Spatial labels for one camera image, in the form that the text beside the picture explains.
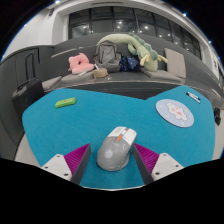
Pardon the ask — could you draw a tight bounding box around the green plush dragon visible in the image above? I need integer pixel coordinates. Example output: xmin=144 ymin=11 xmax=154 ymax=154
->
xmin=96 ymin=32 xmax=169 ymax=72

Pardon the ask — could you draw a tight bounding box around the grey computer mouse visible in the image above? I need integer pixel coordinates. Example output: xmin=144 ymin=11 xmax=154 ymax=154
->
xmin=96 ymin=125 xmax=138 ymax=172

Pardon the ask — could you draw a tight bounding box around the tan round hat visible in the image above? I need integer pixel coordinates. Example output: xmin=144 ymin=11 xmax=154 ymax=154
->
xmin=92 ymin=67 xmax=110 ymax=80

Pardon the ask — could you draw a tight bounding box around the grey backpack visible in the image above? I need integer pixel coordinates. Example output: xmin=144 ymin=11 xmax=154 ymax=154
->
xmin=92 ymin=40 xmax=122 ymax=73

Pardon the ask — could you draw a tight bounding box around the dark blue patterned bag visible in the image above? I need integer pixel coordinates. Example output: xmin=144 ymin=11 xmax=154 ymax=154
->
xmin=118 ymin=54 xmax=141 ymax=72

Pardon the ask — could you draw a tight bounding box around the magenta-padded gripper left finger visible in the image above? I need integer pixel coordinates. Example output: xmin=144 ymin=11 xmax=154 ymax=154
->
xmin=40 ymin=143 xmax=92 ymax=186

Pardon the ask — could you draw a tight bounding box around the dark glass window wall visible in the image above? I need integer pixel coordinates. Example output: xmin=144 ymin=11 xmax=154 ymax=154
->
xmin=68 ymin=6 xmax=203 ymax=61

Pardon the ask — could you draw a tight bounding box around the round light blue mouse pad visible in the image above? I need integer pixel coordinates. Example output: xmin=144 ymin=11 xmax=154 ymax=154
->
xmin=155 ymin=98 xmax=195 ymax=129

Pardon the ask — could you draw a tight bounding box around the pink plush cushion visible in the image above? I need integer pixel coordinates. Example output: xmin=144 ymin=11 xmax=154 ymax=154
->
xmin=67 ymin=52 xmax=95 ymax=75

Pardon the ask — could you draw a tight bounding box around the black suitcase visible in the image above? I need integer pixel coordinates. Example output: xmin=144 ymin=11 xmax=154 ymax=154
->
xmin=11 ymin=77 xmax=45 ymax=116

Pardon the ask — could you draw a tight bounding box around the upright beige cushion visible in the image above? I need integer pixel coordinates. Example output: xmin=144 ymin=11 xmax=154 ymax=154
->
xmin=163 ymin=47 xmax=187 ymax=79

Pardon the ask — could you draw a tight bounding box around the flat grey seat cushion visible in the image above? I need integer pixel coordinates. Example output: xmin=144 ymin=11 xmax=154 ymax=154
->
xmin=41 ymin=75 xmax=63 ymax=91

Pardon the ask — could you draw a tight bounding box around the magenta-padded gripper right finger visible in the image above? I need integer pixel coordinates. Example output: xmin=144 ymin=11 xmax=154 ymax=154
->
xmin=132 ymin=142 xmax=185 ymax=185

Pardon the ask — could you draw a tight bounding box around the small black object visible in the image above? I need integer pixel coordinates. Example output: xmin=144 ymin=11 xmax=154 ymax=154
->
xmin=213 ymin=107 xmax=222 ymax=127

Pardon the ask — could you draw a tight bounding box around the round grey seat cushion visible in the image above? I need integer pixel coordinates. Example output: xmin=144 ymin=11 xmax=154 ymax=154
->
xmin=60 ymin=70 xmax=98 ymax=84

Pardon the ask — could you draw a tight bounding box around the large grey seat cushion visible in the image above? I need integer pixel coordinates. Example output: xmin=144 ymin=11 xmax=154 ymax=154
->
xmin=139 ymin=67 xmax=183 ymax=83

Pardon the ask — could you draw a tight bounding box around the white marker with blue cap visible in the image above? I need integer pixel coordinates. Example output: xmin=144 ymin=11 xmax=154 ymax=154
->
xmin=185 ymin=91 xmax=202 ymax=104

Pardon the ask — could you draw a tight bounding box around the grey built-in bench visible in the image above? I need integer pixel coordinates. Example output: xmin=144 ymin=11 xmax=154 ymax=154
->
xmin=0 ymin=31 xmax=224 ymax=111

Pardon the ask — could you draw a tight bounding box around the green eraser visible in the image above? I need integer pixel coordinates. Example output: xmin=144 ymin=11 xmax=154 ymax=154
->
xmin=54 ymin=97 xmax=77 ymax=109

